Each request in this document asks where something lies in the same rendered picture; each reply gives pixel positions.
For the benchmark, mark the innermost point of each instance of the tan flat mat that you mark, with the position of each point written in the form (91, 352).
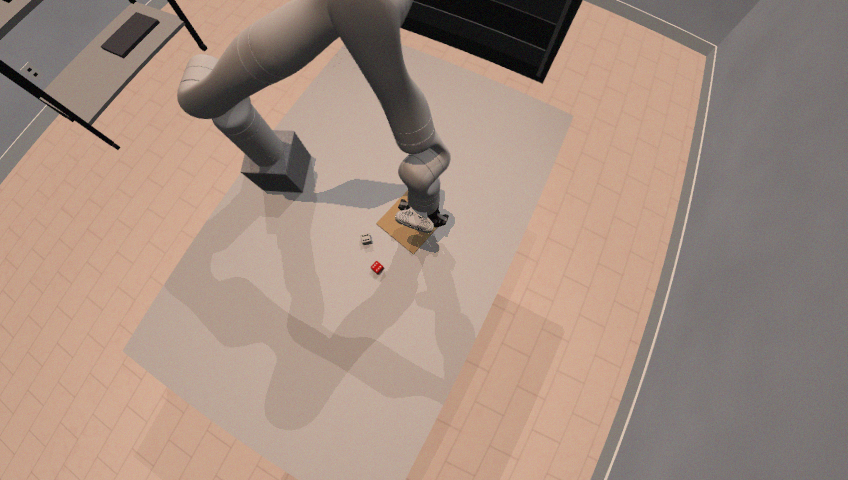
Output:
(410, 238)

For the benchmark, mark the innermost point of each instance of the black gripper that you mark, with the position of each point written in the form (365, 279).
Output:
(438, 219)

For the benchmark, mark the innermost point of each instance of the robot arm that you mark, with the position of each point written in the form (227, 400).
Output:
(287, 39)

